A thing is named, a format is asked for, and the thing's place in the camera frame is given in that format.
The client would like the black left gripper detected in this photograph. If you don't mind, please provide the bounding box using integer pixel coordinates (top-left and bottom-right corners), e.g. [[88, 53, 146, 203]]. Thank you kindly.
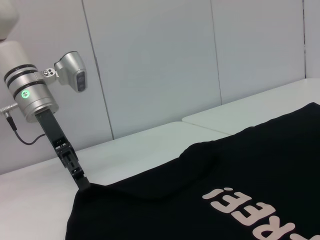
[[34, 110, 91, 194]]

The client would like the black shirt with FREE print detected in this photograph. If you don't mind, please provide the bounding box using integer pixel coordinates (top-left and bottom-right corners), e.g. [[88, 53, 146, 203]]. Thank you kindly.
[[65, 101, 320, 240]]

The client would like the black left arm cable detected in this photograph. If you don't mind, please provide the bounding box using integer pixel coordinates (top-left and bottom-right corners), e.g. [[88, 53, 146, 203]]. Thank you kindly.
[[0, 104, 49, 146]]

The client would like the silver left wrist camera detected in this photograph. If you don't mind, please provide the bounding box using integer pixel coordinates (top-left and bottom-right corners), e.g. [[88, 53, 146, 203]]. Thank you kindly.
[[37, 51, 89, 94]]

